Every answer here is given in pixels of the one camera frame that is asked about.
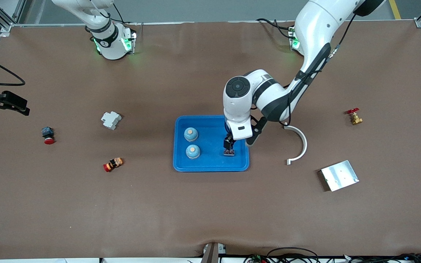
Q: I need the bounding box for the blue bell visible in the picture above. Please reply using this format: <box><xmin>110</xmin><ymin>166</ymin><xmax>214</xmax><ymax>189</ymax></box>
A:
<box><xmin>186</xmin><ymin>144</ymin><xmax>201</xmax><ymax>160</ymax></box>
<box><xmin>184</xmin><ymin>127</ymin><xmax>199</xmax><ymax>142</ymax></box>

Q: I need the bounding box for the blue plastic tray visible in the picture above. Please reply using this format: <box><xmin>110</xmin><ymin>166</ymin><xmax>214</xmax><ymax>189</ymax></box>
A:
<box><xmin>173</xmin><ymin>115</ymin><xmax>250</xmax><ymax>172</ymax></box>

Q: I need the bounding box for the red button grey body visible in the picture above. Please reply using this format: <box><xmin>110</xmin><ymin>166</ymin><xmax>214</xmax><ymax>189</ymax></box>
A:
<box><xmin>41</xmin><ymin>126</ymin><xmax>55</xmax><ymax>145</ymax></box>

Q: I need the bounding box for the brown table cover mat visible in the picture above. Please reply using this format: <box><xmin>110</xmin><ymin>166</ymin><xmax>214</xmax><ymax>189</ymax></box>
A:
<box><xmin>0</xmin><ymin>20</ymin><xmax>421</xmax><ymax>260</ymax></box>

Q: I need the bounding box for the white circuit breaker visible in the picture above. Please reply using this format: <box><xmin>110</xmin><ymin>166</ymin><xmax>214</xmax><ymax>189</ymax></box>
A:
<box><xmin>101</xmin><ymin>111</ymin><xmax>122</xmax><ymax>130</ymax></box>

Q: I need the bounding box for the silver metal plate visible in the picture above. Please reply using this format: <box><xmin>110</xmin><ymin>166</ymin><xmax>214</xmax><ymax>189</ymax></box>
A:
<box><xmin>320</xmin><ymin>160</ymin><xmax>360</xmax><ymax>192</ymax></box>

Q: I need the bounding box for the red yellow black push button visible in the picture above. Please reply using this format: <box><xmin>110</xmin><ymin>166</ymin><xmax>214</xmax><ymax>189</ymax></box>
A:
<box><xmin>103</xmin><ymin>157</ymin><xmax>124</xmax><ymax>173</ymax></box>

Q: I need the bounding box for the white curved plastic bracket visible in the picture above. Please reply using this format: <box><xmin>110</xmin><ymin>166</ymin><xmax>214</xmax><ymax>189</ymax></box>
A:
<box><xmin>283</xmin><ymin>123</ymin><xmax>308</xmax><ymax>165</ymax></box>

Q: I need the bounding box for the aluminium frame profile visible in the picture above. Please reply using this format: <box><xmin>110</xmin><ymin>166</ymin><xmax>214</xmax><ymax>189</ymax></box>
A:
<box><xmin>0</xmin><ymin>0</ymin><xmax>26</xmax><ymax>37</ymax></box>

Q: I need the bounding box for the metal post with bracket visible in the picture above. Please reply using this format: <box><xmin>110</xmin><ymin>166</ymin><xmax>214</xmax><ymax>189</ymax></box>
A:
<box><xmin>201</xmin><ymin>242</ymin><xmax>227</xmax><ymax>263</ymax></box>

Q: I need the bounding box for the black left base cable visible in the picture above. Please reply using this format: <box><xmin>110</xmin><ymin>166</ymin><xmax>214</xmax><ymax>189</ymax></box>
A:
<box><xmin>256</xmin><ymin>18</ymin><xmax>295</xmax><ymax>39</ymax></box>

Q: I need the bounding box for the black base cable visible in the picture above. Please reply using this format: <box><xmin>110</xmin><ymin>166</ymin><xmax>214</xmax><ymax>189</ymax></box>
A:
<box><xmin>256</xmin><ymin>18</ymin><xmax>295</xmax><ymax>39</ymax></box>
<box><xmin>114</xmin><ymin>3</ymin><xmax>138</xmax><ymax>26</ymax></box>

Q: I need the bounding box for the brass valve red handle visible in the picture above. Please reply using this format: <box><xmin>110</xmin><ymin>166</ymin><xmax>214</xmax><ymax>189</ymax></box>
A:
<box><xmin>346</xmin><ymin>108</ymin><xmax>363</xmax><ymax>125</ymax></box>

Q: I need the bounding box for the black right base cable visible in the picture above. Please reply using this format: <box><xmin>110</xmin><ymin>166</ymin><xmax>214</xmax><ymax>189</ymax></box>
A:
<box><xmin>114</xmin><ymin>3</ymin><xmax>138</xmax><ymax>26</ymax></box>

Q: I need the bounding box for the black cable bundle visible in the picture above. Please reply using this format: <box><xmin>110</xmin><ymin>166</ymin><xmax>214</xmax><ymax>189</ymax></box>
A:
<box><xmin>243</xmin><ymin>247</ymin><xmax>421</xmax><ymax>263</ymax></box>

